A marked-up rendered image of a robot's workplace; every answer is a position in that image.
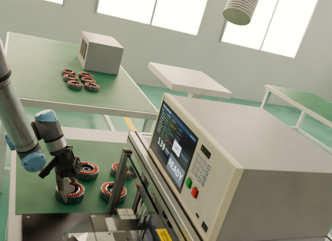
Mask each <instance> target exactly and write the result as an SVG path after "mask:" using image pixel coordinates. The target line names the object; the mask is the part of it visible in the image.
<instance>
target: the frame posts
mask: <svg viewBox="0 0 332 241"><path fill-rule="evenodd" d="M127 154H129V155H130V157H131V155H132V151H131V149H130V148H123V149H122V153H121V157H120V161H119V165H118V169H117V173H116V177H115V180H114V184H113V188H112V192H111V196H110V200H109V204H108V208H107V213H108V215H113V213H114V211H115V208H118V205H119V202H120V198H121V194H122V190H123V186H124V183H125V178H126V174H127V170H128V168H127V166H126V164H125V158H126V155H127ZM141 178H142V180H143V182H144V184H145V186H146V188H147V189H148V186H149V182H148V180H147V179H146V177H145V175H144V173H143V172H142V173H141ZM141 198H142V197H141V195H140V193H139V191H138V189H137V191H136V195H135V198H134V202H133V205H132V208H133V210H134V212H135V213H136V212H137V209H138V204H139V202H140V200H141ZM143 203H144V201H143V199H142V200H141V207H142V205H143Z"/></svg>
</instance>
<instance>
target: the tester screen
mask: <svg viewBox="0 0 332 241"><path fill-rule="evenodd" d="M159 136H160V137H161V139H162V140H163V142H164V143H165V144H166V147H165V150H164V152H163V150H162V149H161V147H160V146H159V144H158V143H157V141H158V138H159ZM174 140H176V142H177V143H178V144H179V146H180V147H181V148H182V149H183V151H184V152H185V153H186V154H187V156H188V157H189V161H190V158H191V155H192V152H193V148H194V145H195V143H196V139H195V138H194V136H193V135H192V134H191V133H190V132H189V131H188V130H187V129H186V127H185V126H184V125H183V124H182V123H181V122H180V121H179V120H178V119H177V117H176V116H175V115H174V114H173V113H172V112H171V111H170V110H169V109H168V107H167V106H166V105H165V104H164V103H163V106H162V110H161V113H160V117H159V120H158V124H157V127H156V131H155V134H154V138H153V141H155V143H156V144H157V146H158V147H159V148H160V150H161V152H162V153H163V155H164V156H165V158H166V163H164V161H163V160H162V158H161V157H160V155H159V154H158V152H157V150H156V149H155V147H154V146H153V142H152V145H151V147H152V148H153V150H154V151H155V153H156V154H157V156H158V157H159V159H160V160H161V162H162V164H163V165H164V167H165V168H166V170H167V171H168V169H167V167H166V165H167V162H168V159H169V156H170V153H172V155H173V156H174V157H175V159H176V160H177V161H178V163H179V164H180V166H181V167H182V168H183V170H184V171H185V172H186V170H187V167H188V164H189V161H188V164H187V167H185V165H184V164H183V163H182V161H181V160H180V159H179V157H178V156H177V155H176V153H175V152H174V151H173V149H172V147H173V144H174ZM168 173H169V174H170V172H169V171H168ZM170 176H171V178H172V179H173V181H174V182H175V184H176V185H177V187H178V188H179V190H180V187H179V186H178V184H177V183H176V181H175V180H174V178H173V177H172V175H171V174H170Z"/></svg>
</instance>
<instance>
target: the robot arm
mask: <svg viewBox="0 0 332 241"><path fill-rule="evenodd" d="M11 76H12V71H11V69H10V66H9V64H8V61H7V58H6V54H5V50H4V47H3V44H2V41H1V39H0V120H1V122H2V124H3V126H4V128H5V130H6V132H5V133H4V136H5V139H6V141H7V144H8V146H9V148H10V150H12V151H14V150H16V152H17V154H18V156H19V158H20V160H21V163H22V165H23V166H24V168H25V170H26V171H28V172H37V171H39V170H40V173H39V177H40V178H42V179H44V178H45V177H46V176H48V175H49V174H50V171H51V170H52V169H53V168H54V167H55V174H56V183H57V186H58V190H59V192H60V194H61V196H62V198H63V200H64V201H65V203H68V200H67V195H68V194H70V193H72V192H73V191H74V190H75V186H73V185H70V184H69V180H68V179H67V178H66V177H68V178H70V180H71V181H73V182H77V183H78V181H77V179H78V178H80V177H82V176H83V173H80V170H81V169H82V167H83V166H82V164H81V161H80V159H79V157H77V156H74V153H73V151H72V149H73V145H69V146H67V142H66V139H65V137H64V134H63V131H62V129H61V126H60V123H59V120H58V118H57V116H56V114H55V112H54V111H53V110H51V109H49V110H44V111H41V112H39V113H37V114H35V120H34V121H32V122H29V119H28V117H27V115H26V112H25V110H24V108H23V106H22V103H21V101H20V99H19V96H18V94H17V92H16V90H15V87H14V85H13V83H12V80H11ZM41 139H43V140H44V142H45V145H46V147H47V150H48V151H49V153H50V155H51V156H54V157H53V159H52V160H51V161H50V162H49V163H48V164H47V165H46V166H45V164H46V158H45V154H44V153H43V151H42V149H41V147H40V144H39V142H38V141H39V140H41ZM44 166H45V167H44ZM64 178H65V179H64Z"/></svg>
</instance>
